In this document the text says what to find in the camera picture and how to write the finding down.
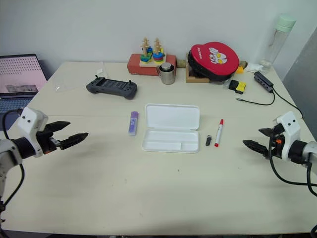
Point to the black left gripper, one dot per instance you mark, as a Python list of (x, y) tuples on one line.
[(45, 142)]

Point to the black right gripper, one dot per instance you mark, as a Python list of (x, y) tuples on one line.
[(277, 148)]

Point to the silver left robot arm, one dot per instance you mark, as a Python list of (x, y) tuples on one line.
[(8, 153)]

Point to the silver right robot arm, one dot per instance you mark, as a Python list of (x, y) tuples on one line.
[(309, 151)]

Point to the open white pencil case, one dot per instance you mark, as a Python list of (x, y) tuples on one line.
[(171, 129)]

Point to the red white marker pen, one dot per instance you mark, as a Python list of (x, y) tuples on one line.
[(219, 134)]

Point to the small black usb stick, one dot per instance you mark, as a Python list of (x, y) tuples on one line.
[(208, 140)]

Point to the yellow black eraser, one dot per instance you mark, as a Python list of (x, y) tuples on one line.
[(241, 88)]

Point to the clear plastic bag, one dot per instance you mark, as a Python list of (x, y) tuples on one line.
[(74, 77)]

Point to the dark grey usb hub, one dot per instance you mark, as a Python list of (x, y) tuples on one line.
[(263, 81)]

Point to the small black eraser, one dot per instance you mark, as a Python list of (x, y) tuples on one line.
[(232, 85)]

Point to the dark grey handheld controller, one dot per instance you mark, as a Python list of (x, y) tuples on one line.
[(111, 88)]

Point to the purple eraser stick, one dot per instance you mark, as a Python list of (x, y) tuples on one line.
[(133, 124)]

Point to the crumpled white tissue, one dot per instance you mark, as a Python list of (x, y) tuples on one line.
[(254, 67)]

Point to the small yellow block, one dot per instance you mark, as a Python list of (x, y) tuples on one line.
[(239, 70)]

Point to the open laptop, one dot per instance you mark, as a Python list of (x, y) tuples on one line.
[(17, 74)]

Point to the small brown object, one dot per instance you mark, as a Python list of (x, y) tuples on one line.
[(244, 65)]

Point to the grey partition panel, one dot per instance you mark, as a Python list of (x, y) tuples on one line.
[(304, 74)]

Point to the wooden tray box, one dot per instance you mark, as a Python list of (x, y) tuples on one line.
[(195, 79)]

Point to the red cardboard box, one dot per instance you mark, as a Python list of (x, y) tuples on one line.
[(132, 65)]

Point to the clear bottle green lid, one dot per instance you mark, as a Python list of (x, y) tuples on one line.
[(280, 42)]

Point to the dark rounded shape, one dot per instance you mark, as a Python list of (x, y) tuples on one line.
[(314, 231)]

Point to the small olive block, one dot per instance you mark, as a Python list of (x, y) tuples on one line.
[(182, 63)]

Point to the stainless steel mug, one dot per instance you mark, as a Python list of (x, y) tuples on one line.
[(168, 74)]

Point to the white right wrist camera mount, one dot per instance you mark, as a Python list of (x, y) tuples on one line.
[(291, 131)]

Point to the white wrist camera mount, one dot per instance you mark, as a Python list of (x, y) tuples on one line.
[(291, 131), (31, 124)]

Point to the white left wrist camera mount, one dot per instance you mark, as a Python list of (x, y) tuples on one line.
[(31, 124)]

